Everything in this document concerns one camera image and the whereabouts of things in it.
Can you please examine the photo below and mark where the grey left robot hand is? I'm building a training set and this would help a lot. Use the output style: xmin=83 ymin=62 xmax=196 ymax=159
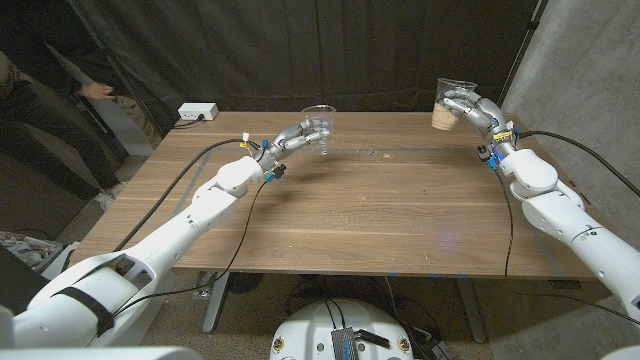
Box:
xmin=254 ymin=118 xmax=333 ymax=174

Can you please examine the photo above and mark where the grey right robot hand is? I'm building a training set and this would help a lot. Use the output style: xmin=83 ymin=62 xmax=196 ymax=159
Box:
xmin=441 ymin=87 xmax=519 ymax=159

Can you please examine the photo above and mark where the clear plastic cup with sugar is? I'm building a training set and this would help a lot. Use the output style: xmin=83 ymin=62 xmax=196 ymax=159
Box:
xmin=430 ymin=77 xmax=479 ymax=132

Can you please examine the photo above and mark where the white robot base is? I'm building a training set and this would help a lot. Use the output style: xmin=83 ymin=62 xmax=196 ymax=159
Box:
xmin=268 ymin=298 xmax=417 ymax=360

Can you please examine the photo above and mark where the black backdrop curtain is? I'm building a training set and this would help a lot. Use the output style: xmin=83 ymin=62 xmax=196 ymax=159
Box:
xmin=67 ymin=0 xmax=549 ymax=137

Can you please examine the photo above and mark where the white power strip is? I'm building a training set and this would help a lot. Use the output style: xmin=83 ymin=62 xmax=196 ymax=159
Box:
xmin=177 ymin=102 xmax=220 ymax=122

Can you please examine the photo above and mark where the black round fan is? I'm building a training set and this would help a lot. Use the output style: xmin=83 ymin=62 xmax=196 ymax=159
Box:
xmin=226 ymin=272 xmax=265 ymax=296

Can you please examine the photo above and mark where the grey table leg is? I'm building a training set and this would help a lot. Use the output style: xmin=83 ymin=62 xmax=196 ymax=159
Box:
xmin=201 ymin=271 xmax=232 ymax=334
xmin=453 ymin=277 xmax=489 ymax=345

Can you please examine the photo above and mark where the grey electronics box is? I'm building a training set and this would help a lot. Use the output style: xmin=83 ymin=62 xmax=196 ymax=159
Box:
xmin=330 ymin=326 xmax=361 ymax=360

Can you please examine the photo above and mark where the person in olive sweater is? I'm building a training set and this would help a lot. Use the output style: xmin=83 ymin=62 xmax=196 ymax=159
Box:
xmin=0 ymin=42 xmax=154 ymax=212

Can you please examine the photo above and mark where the white and yellow floor item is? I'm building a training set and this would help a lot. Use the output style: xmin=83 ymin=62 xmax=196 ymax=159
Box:
xmin=40 ymin=241 xmax=81 ymax=281

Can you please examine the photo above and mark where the white robot torso edge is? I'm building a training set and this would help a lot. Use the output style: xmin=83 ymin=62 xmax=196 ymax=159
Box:
xmin=0 ymin=345 xmax=202 ymax=360

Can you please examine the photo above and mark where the colourful cloth pile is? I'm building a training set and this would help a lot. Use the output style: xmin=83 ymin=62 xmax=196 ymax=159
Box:
xmin=0 ymin=230 xmax=64 ymax=269

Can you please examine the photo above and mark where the black chair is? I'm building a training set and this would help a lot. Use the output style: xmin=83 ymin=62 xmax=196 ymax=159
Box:
xmin=0 ymin=244 xmax=52 ymax=317

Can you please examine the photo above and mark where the black power strip cable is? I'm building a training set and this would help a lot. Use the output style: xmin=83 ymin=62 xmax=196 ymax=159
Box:
xmin=171 ymin=115 xmax=207 ymax=131

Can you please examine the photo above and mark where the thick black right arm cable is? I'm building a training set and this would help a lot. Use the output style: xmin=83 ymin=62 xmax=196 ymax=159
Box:
xmin=516 ymin=129 xmax=640 ymax=199

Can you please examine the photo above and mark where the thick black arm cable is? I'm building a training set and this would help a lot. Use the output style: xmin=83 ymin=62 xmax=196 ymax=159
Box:
xmin=516 ymin=129 xmax=640 ymax=199
xmin=113 ymin=137 xmax=262 ymax=254

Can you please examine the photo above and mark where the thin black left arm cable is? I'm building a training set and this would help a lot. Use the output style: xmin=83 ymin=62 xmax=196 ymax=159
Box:
xmin=111 ymin=171 xmax=282 ymax=319

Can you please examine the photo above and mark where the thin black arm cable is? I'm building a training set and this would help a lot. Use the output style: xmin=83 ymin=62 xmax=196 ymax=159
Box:
xmin=111 ymin=171 xmax=282 ymax=319
xmin=491 ymin=166 xmax=517 ymax=279

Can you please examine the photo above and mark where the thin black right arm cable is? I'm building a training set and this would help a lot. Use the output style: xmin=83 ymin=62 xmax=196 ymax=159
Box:
xmin=491 ymin=166 xmax=517 ymax=279

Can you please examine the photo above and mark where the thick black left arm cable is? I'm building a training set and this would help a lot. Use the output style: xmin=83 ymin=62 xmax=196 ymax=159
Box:
xmin=113 ymin=137 xmax=262 ymax=254

